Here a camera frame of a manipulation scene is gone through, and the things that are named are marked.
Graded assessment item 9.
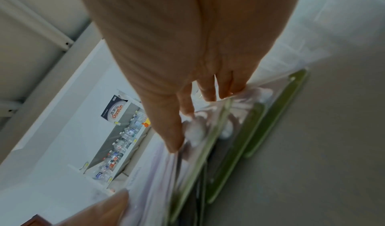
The person's right hand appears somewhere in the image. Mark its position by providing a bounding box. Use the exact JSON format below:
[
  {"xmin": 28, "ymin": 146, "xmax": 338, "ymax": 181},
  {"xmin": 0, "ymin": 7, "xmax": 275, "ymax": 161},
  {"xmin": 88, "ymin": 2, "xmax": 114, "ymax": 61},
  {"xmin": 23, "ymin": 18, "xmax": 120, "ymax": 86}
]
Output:
[{"xmin": 73, "ymin": 0, "xmax": 306, "ymax": 154}]

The person's left hand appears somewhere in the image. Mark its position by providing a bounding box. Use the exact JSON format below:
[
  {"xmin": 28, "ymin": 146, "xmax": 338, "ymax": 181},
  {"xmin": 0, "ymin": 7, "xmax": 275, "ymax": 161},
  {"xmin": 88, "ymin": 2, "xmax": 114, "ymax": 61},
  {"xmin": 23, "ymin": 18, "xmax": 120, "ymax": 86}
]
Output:
[{"xmin": 52, "ymin": 187, "xmax": 130, "ymax": 226}]

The row of purple toothbrush packets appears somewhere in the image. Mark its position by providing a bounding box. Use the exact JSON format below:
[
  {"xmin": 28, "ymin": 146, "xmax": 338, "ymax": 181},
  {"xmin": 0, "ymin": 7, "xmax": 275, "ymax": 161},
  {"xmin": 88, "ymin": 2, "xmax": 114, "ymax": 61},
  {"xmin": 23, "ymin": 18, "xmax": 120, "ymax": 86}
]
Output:
[{"xmin": 123, "ymin": 67, "xmax": 311, "ymax": 226}]

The white metal shelf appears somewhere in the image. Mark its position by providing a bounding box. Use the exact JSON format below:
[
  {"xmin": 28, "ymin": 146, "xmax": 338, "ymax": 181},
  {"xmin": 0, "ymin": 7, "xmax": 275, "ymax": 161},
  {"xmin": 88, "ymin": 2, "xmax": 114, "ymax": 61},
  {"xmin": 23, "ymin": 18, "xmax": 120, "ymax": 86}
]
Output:
[{"xmin": 0, "ymin": 0, "xmax": 385, "ymax": 226}]

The white drinks shelving unit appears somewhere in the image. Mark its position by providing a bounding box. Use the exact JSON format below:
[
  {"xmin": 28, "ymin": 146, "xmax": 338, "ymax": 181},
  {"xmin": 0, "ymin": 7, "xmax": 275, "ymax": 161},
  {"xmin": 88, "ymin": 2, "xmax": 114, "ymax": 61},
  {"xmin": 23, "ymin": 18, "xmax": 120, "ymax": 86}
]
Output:
[{"xmin": 67, "ymin": 89, "xmax": 157, "ymax": 195}]

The red-brown wooden door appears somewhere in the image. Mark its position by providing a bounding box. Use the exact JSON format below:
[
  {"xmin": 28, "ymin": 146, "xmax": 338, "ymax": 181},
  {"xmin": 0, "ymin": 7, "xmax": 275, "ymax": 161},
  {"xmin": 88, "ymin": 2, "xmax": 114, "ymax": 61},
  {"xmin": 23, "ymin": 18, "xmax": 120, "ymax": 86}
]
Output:
[{"xmin": 19, "ymin": 214, "xmax": 46, "ymax": 226}]

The cluster of water and soda bottles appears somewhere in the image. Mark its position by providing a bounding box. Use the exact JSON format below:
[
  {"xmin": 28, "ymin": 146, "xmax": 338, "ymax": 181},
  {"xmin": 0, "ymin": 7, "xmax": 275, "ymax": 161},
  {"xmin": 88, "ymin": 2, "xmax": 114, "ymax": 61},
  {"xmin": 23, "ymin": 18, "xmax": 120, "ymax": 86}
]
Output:
[{"xmin": 92, "ymin": 110, "xmax": 148, "ymax": 181}]

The blue and white water carton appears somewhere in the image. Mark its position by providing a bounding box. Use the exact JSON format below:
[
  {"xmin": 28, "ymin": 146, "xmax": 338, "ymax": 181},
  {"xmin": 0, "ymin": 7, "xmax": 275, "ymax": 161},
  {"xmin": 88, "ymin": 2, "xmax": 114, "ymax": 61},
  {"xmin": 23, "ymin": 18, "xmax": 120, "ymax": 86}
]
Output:
[{"xmin": 101, "ymin": 95, "xmax": 130, "ymax": 124}]

